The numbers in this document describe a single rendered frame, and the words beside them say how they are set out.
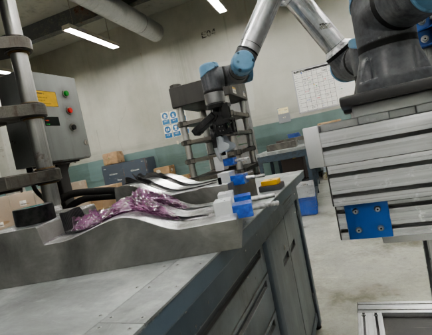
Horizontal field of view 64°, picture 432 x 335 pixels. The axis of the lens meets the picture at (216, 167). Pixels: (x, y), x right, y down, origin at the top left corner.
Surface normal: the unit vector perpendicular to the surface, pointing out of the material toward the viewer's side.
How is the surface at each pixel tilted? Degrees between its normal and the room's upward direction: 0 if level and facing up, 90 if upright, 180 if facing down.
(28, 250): 90
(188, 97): 90
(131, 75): 90
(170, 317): 90
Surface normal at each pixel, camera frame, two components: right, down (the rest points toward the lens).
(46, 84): 0.91, -0.16
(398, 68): -0.37, -0.18
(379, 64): -0.72, -0.13
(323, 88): -0.30, 0.11
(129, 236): -0.08, 0.07
